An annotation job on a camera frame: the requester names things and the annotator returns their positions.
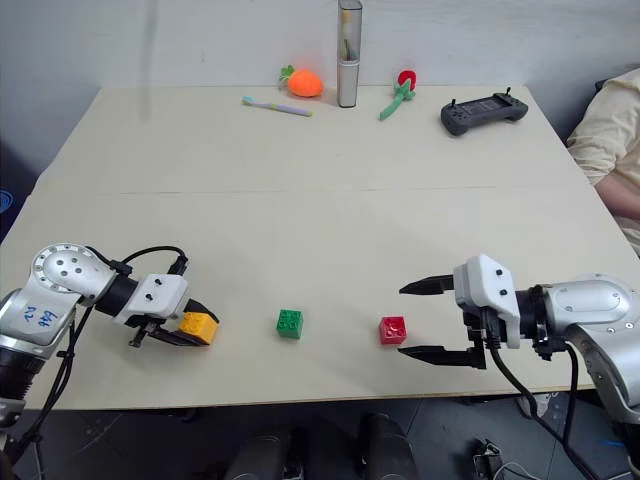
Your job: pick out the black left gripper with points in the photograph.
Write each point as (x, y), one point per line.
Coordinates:
(150, 324)

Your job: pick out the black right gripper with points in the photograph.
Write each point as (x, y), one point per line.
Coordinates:
(474, 325)

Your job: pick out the yellow toy brick cube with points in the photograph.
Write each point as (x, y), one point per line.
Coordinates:
(197, 326)

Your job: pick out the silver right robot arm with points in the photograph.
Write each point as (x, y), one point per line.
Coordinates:
(590, 310)

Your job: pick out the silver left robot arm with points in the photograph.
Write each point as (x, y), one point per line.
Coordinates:
(60, 295)

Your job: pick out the red toy brick cube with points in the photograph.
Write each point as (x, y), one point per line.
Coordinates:
(393, 330)

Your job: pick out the green toy brick cube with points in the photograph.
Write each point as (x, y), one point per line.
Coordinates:
(290, 324)

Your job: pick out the dark rounded shape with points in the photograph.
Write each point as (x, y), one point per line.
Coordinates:
(387, 447)
(260, 457)

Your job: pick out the dark grey handheld controller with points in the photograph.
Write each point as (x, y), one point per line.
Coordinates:
(482, 112)

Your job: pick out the blue round object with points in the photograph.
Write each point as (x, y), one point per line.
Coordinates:
(7, 202)

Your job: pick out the pastel toothbrush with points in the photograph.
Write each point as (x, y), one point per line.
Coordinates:
(277, 106)

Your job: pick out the red plush flower green stem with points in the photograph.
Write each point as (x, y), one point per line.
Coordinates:
(406, 82)

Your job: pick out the person in cream shirt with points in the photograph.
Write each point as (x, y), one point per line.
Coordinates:
(607, 130)

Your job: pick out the tall silver clear case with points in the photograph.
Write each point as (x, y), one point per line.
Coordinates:
(348, 75)

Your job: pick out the orange plush carrot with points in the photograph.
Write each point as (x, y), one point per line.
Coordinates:
(305, 83)

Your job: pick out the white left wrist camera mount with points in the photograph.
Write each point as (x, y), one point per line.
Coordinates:
(160, 292)

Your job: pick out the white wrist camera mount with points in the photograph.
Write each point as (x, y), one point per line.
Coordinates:
(160, 292)
(487, 292)

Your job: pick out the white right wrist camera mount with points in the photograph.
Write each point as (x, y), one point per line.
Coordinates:
(487, 292)

